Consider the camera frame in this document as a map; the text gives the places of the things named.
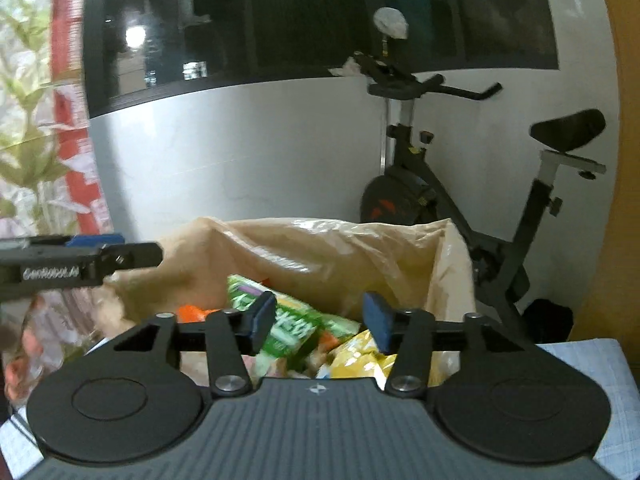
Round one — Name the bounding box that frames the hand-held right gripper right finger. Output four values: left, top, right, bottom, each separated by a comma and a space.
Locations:
362, 291, 538, 396

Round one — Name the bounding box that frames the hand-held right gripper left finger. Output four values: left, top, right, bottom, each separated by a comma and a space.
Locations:
114, 291, 278, 397

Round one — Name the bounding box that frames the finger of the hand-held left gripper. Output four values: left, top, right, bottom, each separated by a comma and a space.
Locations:
97, 242, 164, 277
64, 232, 125, 249

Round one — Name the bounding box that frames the green snack packet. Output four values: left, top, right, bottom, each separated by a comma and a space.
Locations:
226, 274, 327, 361

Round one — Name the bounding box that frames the yellow snack packet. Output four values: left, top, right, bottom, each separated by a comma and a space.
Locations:
327, 329, 402, 380

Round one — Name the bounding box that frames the orange snack packet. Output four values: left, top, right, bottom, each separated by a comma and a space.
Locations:
177, 305, 222, 324

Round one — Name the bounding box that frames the cardboard box with plastic liner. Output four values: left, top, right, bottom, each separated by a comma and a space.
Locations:
95, 216, 477, 392

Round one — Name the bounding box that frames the black exercise bike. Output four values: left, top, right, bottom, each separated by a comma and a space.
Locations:
352, 50, 607, 332

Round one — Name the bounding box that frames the bamboo print curtain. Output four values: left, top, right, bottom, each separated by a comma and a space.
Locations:
0, 0, 120, 411

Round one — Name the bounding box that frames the black bag on floor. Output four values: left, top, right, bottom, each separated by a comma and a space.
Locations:
522, 299, 575, 344

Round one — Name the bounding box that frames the pale checked cloth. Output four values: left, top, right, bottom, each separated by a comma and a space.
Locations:
0, 337, 640, 480

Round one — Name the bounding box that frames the crumpled white tissue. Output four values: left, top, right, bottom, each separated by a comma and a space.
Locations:
327, 57, 364, 77

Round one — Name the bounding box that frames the wooden cabinet panel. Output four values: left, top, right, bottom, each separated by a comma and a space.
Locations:
570, 0, 640, 361

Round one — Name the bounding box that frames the white plastic bag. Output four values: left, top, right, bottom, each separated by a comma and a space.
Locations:
374, 7, 409, 40

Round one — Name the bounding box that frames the dark sliding window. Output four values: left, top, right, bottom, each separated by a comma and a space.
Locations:
82, 0, 560, 120

